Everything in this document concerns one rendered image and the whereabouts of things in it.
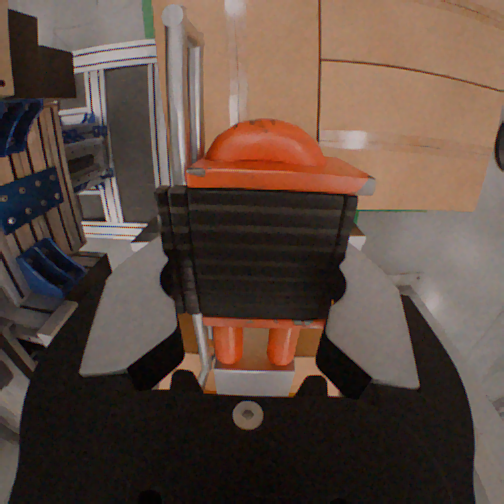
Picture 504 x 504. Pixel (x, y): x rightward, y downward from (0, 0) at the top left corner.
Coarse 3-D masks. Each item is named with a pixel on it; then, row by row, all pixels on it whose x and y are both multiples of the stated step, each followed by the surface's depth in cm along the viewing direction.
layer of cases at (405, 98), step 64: (192, 0) 41; (256, 0) 41; (320, 0) 41; (384, 0) 39; (448, 0) 36; (256, 64) 49; (320, 64) 49; (384, 64) 47; (448, 64) 45; (320, 128) 56; (384, 128) 55; (448, 128) 54; (384, 192) 64; (448, 192) 63
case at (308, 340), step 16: (192, 320) 46; (192, 336) 42; (304, 336) 43; (320, 336) 43; (192, 352) 39; (304, 352) 40; (176, 368) 41; (192, 368) 41; (304, 368) 41; (160, 384) 45; (208, 384) 44
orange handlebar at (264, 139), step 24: (264, 120) 9; (216, 144) 10; (240, 144) 9; (264, 144) 9; (288, 144) 9; (312, 144) 9; (216, 336) 15; (240, 336) 16; (288, 336) 15; (288, 360) 17
